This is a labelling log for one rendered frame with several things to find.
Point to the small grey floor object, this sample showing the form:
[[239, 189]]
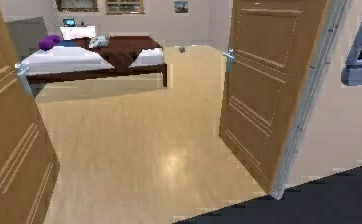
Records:
[[182, 49]]

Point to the blue grey framed window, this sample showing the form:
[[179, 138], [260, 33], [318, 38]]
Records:
[[359, 50]]

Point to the wood framed window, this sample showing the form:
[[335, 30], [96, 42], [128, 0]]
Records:
[[77, 5], [124, 6]]

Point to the small blue screen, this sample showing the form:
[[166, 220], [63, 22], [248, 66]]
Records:
[[69, 22]]

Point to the purple pillow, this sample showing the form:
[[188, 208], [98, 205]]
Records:
[[48, 42]]

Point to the grey crumpled cloth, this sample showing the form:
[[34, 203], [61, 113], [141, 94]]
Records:
[[99, 41]]

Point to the small framed picture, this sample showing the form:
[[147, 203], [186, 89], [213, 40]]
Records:
[[181, 6]]

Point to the dark wood bed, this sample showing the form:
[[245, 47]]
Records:
[[95, 60]]

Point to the brown wooden room door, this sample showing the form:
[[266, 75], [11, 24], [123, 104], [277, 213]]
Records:
[[259, 83], [12, 133]]

